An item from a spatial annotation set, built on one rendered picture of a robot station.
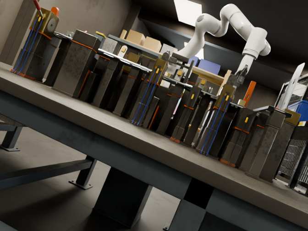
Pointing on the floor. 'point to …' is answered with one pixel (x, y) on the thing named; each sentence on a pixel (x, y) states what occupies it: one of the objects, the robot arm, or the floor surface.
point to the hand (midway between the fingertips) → (238, 83)
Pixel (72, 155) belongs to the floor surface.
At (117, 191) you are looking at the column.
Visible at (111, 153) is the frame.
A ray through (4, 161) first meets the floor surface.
